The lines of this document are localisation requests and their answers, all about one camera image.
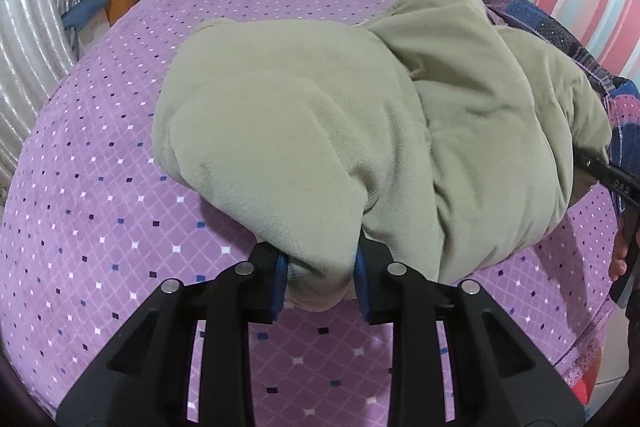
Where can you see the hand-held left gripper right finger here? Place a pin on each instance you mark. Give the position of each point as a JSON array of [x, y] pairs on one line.
[[361, 293]]

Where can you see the beige green padded jacket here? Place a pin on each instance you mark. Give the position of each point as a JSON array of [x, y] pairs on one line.
[[300, 132]]

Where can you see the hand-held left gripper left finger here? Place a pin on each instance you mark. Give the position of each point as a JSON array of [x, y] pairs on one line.
[[279, 288]]

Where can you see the person's right hand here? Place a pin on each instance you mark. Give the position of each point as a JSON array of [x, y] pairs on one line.
[[620, 264]]

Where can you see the dark blue cloth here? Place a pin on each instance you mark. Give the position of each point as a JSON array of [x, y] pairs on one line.
[[82, 9]]

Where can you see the red cloth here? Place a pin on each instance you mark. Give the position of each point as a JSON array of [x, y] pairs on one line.
[[584, 384]]

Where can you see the wooden nightstand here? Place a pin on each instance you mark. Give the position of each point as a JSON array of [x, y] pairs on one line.
[[122, 4]]

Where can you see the patchwork blanket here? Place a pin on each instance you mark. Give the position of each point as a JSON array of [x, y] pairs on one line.
[[545, 24]]

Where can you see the purple checked bed sheet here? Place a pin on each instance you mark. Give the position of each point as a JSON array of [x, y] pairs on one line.
[[100, 207]]

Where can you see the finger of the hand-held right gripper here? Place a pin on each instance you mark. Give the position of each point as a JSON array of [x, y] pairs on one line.
[[615, 179]]

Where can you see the silver curtain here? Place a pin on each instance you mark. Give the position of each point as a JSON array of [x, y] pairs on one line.
[[35, 37]]

